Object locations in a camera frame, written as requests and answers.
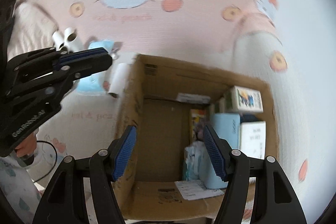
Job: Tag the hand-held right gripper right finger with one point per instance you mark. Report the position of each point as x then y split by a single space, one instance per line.
214 153

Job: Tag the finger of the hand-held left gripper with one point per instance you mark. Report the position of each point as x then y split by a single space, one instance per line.
78 54
84 62

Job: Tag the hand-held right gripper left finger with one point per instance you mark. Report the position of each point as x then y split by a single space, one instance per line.
126 153

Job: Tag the white paper roll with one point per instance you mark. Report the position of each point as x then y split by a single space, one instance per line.
118 79
59 39
73 37

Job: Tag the light blue box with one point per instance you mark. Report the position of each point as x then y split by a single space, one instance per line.
228 129

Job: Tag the brown cardboard box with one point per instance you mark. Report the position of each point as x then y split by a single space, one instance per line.
160 129

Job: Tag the person's left forearm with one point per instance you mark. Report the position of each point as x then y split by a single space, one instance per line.
15 187

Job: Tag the person's left hand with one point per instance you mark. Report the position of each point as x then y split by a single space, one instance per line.
26 146

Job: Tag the crumpled white blue tissue pack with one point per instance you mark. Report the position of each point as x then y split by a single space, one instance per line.
194 161

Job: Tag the light blue wipes pack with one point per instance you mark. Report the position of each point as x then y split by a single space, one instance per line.
90 86

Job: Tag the colourful card box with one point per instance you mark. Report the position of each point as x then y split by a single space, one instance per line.
197 124

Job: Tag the white box with handwriting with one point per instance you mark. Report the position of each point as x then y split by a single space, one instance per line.
253 140

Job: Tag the white green carton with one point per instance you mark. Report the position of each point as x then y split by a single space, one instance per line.
219 106

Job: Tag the pale patterned cloth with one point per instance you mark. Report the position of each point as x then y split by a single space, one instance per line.
29 24

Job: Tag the white cartoon panda carton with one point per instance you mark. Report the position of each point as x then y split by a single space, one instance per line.
246 99

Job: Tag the pink cartoon printed blanket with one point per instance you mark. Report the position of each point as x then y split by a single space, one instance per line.
183 29

